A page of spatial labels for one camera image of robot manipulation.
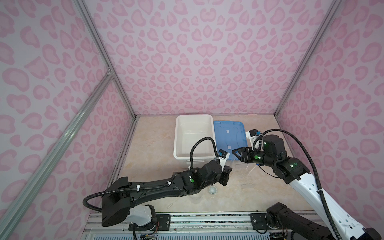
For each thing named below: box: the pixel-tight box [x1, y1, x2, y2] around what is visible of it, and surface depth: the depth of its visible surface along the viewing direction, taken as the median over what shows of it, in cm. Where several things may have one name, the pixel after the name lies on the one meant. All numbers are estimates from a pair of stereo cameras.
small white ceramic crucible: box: [208, 185, 218, 195], surface depth 82 cm
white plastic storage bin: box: [174, 114, 217, 169], surface depth 100 cm
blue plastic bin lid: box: [213, 120, 248, 160], surface depth 111 cm
